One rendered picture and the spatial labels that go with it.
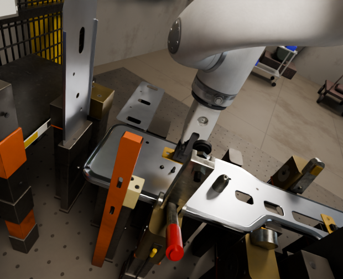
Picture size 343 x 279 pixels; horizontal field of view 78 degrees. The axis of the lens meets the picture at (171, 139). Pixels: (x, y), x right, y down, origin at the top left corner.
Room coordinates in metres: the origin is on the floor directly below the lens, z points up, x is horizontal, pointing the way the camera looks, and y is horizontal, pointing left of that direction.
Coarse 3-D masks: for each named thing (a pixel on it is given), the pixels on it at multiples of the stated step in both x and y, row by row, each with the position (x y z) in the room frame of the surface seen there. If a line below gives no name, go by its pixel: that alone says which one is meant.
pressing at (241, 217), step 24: (144, 144) 0.43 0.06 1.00; (168, 144) 0.48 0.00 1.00; (96, 168) 0.30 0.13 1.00; (144, 168) 0.36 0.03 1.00; (168, 168) 0.39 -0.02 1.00; (216, 168) 0.47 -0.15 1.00; (240, 168) 0.51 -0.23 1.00; (144, 192) 0.29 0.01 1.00; (216, 192) 0.38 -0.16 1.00; (240, 192) 0.42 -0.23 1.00; (264, 192) 0.45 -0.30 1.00; (288, 192) 0.50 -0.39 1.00; (192, 216) 0.29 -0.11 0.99; (216, 216) 0.31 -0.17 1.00; (240, 216) 0.34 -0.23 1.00; (264, 216) 0.37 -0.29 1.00; (288, 216) 0.40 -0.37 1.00; (312, 216) 0.44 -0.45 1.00; (336, 216) 0.48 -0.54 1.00
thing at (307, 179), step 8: (312, 160) 0.57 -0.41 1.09; (320, 160) 0.57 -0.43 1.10; (304, 168) 0.56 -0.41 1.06; (312, 168) 0.55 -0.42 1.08; (320, 168) 0.55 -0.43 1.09; (304, 176) 0.55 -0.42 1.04; (312, 176) 0.55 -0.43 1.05; (296, 184) 0.54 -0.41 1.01; (304, 184) 0.54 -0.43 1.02; (296, 192) 0.53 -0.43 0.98
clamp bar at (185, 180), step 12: (204, 144) 0.25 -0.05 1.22; (192, 156) 0.22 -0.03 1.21; (204, 156) 0.24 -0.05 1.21; (180, 168) 0.24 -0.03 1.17; (192, 168) 0.21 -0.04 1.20; (204, 168) 0.21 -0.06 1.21; (180, 180) 0.22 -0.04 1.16; (192, 180) 0.22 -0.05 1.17; (204, 180) 0.22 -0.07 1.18; (168, 192) 0.23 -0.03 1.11; (180, 192) 0.23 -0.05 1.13; (192, 192) 0.22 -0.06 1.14; (180, 204) 0.23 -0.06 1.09
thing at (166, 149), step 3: (165, 147) 0.40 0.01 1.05; (165, 150) 0.39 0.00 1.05; (168, 150) 0.40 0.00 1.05; (171, 150) 0.40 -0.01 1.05; (174, 150) 0.40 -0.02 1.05; (165, 153) 0.38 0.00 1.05; (171, 153) 0.39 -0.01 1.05; (162, 156) 0.37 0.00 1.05; (165, 156) 0.37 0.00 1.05; (168, 156) 0.38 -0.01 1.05; (171, 156) 0.38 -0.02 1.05; (168, 159) 0.37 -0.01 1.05; (171, 159) 0.37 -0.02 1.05; (174, 159) 0.37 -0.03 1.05; (177, 162) 0.37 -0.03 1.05; (180, 162) 0.37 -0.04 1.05
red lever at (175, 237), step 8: (168, 208) 0.22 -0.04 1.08; (168, 216) 0.19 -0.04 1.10; (176, 216) 0.20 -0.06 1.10; (168, 224) 0.18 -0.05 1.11; (176, 224) 0.17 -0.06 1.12; (168, 232) 0.15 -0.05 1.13; (176, 232) 0.15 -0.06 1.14; (168, 240) 0.14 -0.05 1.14; (176, 240) 0.14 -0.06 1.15; (168, 248) 0.13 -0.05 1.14; (176, 248) 0.13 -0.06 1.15; (168, 256) 0.12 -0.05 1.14; (176, 256) 0.12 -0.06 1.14
